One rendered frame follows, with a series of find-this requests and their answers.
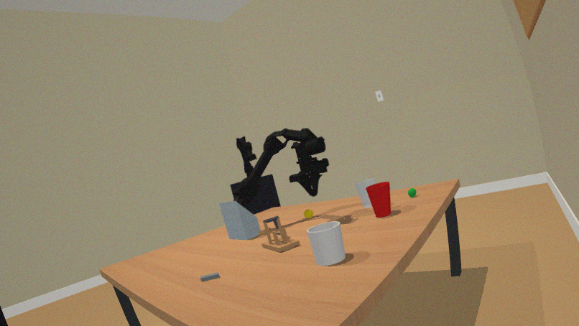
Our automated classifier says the white cup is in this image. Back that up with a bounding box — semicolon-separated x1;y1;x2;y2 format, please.
307;221;346;266

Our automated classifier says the red plastic cup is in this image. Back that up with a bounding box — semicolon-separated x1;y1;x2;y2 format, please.
366;182;391;218

